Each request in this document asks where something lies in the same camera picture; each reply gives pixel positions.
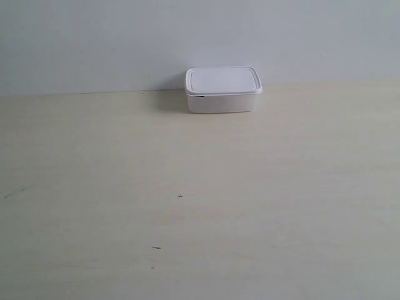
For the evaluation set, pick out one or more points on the white lidded plastic container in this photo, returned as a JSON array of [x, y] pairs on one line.
[[228, 89]]

